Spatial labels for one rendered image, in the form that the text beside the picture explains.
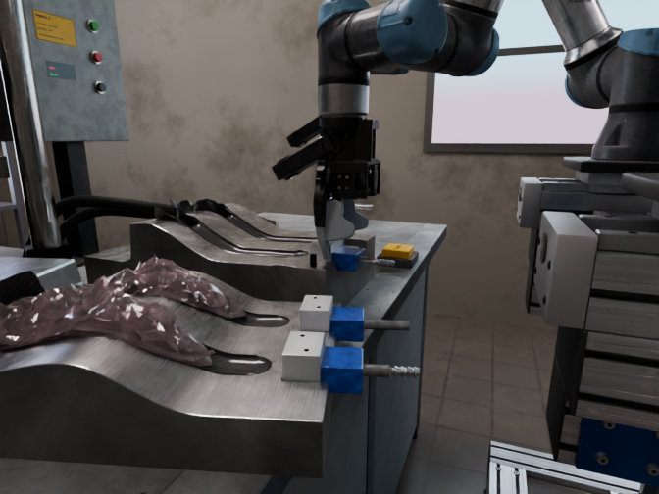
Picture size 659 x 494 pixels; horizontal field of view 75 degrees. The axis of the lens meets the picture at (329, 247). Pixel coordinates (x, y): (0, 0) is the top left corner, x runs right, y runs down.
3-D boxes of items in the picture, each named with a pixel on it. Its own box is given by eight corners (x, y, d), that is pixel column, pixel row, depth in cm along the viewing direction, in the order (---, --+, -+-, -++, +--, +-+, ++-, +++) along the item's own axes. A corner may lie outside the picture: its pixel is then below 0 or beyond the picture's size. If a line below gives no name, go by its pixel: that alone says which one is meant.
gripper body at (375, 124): (366, 204, 61) (368, 116, 58) (311, 200, 64) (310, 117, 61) (380, 197, 68) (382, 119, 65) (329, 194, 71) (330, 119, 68)
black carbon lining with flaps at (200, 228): (336, 248, 83) (336, 200, 81) (300, 271, 69) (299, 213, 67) (191, 234, 96) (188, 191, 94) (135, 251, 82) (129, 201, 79)
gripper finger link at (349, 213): (366, 253, 70) (364, 201, 66) (332, 250, 72) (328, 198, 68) (372, 245, 73) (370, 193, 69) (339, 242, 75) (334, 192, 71)
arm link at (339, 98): (309, 85, 60) (330, 91, 68) (309, 119, 62) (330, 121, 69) (359, 82, 58) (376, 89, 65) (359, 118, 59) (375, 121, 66)
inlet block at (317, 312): (406, 336, 55) (408, 297, 54) (410, 356, 50) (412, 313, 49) (305, 333, 56) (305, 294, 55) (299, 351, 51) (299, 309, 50)
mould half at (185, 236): (374, 276, 88) (376, 212, 85) (326, 326, 65) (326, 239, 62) (179, 253, 106) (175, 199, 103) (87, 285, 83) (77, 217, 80)
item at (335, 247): (397, 275, 69) (399, 243, 67) (389, 285, 64) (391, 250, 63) (322, 267, 73) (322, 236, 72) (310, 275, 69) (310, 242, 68)
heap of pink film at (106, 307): (252, 307, 57) (249, 250, 55) (203, 378, 40) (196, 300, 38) (68, 301, 59) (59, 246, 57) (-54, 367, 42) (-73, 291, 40)
